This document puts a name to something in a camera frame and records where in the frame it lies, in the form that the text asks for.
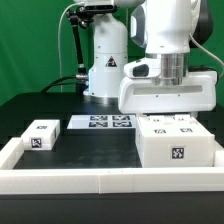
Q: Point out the white door panel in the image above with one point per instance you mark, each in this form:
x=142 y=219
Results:
x=186 y=124
x=157 y=125

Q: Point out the white cabinet top block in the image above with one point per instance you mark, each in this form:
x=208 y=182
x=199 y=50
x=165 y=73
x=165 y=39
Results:
x=41 y=135

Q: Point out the white cabinet body box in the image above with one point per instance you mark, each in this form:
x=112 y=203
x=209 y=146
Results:
x=177 y=150

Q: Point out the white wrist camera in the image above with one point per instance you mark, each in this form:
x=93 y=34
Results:
x=143 y=69

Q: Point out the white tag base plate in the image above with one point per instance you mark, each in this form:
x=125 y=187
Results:
x=102 y=122

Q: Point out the white U-shaped fence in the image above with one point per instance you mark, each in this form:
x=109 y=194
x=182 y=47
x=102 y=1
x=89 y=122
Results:
x=104 y=181

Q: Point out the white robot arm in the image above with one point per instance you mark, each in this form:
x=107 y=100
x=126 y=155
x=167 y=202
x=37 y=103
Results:
x=141 y=54

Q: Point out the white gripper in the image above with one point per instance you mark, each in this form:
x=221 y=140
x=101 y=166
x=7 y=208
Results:
x=196 y=93

